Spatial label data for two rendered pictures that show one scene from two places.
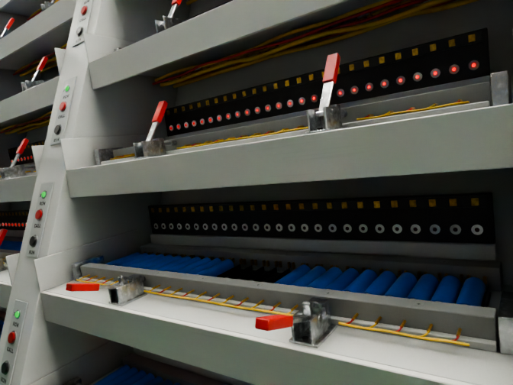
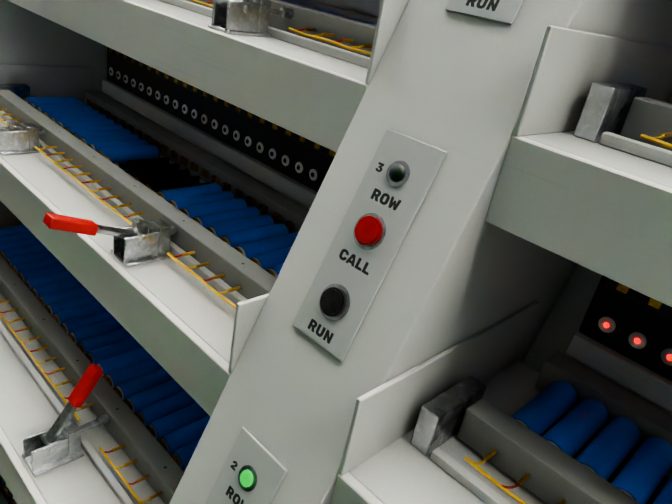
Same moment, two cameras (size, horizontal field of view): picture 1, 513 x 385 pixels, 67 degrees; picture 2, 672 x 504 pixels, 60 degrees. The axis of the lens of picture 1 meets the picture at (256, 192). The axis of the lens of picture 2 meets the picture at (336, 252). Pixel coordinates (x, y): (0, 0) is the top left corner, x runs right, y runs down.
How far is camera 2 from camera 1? 0.23 m
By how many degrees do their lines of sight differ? 19
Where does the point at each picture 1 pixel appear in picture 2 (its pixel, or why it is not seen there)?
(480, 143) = (328, 116)
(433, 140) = (296, 93)
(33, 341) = not seen: outside the picture
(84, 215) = (13, 26)
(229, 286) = (108, 175)
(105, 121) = not seen: outside the picture
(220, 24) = not seen: outside the picture
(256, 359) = (82, 257)
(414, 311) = (232, 268)
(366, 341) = (177, 279)
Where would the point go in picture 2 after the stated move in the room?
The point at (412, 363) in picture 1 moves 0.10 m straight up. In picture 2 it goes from (186, 311) to (245, 181)
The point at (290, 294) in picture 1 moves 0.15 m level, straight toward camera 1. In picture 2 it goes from (151, 208) to (39, 206)
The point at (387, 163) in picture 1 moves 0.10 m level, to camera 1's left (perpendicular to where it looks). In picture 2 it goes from (257, 100) to (126, 36)
